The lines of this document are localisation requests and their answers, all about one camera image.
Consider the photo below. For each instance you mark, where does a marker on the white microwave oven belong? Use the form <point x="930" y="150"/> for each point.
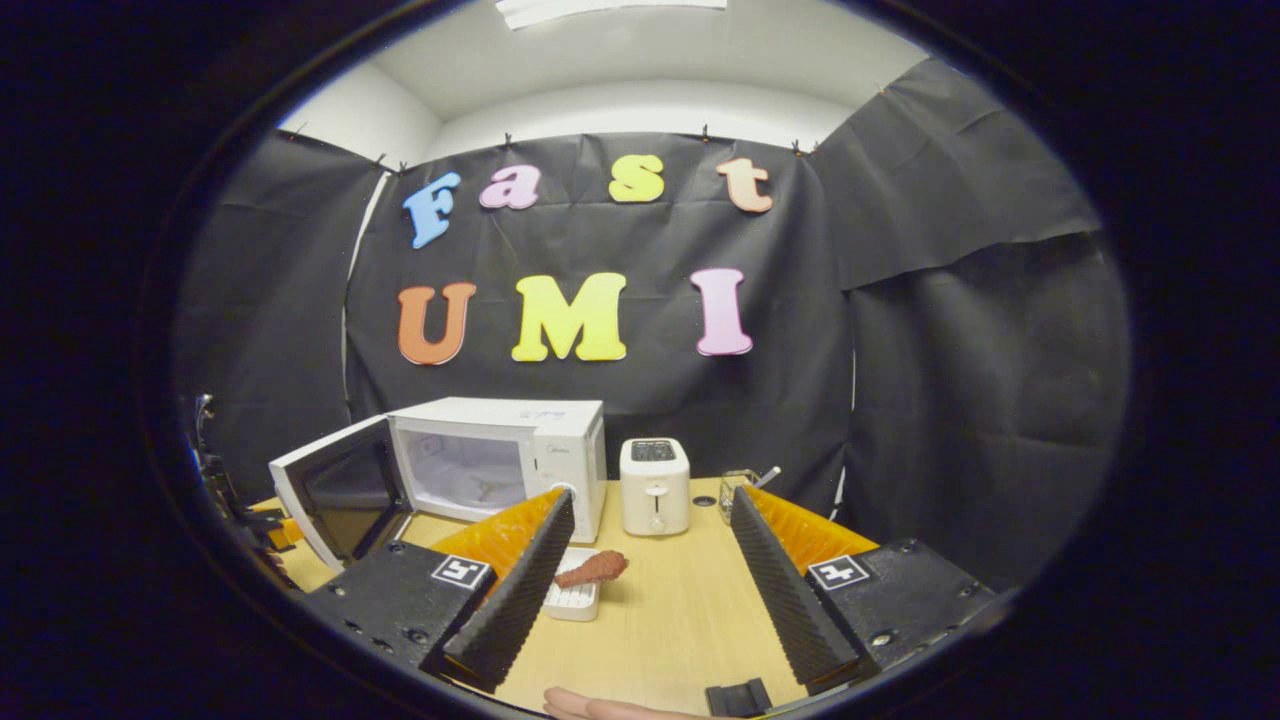
<point x="560" y="450"/>

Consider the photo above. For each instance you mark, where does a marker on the reddish brown meat piece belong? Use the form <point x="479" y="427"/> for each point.
<point x="595" y="570"/>

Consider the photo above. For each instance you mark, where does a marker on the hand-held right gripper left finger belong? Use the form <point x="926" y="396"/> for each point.
<point x="520" y="600"/>

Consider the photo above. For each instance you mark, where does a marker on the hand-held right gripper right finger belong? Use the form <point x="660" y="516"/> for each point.
<point x="785" y="600"/>

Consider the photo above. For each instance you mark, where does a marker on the white ribbed tray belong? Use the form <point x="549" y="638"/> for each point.
<point x="575" y="600"/>

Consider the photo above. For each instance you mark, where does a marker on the white toaster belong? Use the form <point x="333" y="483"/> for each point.
<point x="655" y="490"/>

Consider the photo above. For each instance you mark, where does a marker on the ceiling light panel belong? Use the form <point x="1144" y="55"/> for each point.
<point x="610" y="10"/>

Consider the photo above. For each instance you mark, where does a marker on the glass microwave turntable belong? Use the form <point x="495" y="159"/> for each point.
<point x="485" y="488"/>

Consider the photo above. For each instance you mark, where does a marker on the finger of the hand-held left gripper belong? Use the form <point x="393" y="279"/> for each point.
<point x="283" y="533"/>

